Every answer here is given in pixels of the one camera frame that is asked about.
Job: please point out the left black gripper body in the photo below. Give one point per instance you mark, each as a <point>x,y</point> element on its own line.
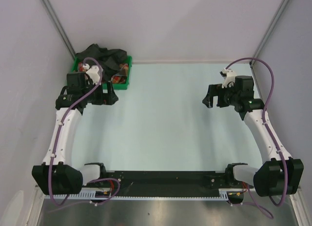
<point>98,97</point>

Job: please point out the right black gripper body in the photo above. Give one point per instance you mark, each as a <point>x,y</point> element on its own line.
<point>226,96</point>

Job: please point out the black pinstripe long sleeve shirt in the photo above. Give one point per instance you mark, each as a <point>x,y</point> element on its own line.
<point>109,59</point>

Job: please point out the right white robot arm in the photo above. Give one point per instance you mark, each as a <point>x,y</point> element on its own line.
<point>280,173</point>

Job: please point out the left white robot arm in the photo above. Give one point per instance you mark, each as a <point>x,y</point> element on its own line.
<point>56,176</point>

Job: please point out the plaid long sleeve shirt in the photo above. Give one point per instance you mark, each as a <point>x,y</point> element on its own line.
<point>119,78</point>

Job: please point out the green plastic bin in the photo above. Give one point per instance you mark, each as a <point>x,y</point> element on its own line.
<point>115,86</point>

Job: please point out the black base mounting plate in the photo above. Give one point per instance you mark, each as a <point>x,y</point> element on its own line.
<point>172,184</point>

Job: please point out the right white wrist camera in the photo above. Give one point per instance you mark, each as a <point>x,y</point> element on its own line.
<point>229,78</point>

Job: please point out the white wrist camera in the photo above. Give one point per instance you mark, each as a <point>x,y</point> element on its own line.
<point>229,78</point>
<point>94,74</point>

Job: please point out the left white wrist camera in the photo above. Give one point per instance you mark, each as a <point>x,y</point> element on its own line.
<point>94,74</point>

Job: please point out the white slotted cable duct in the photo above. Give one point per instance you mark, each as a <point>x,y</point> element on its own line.
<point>88,194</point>

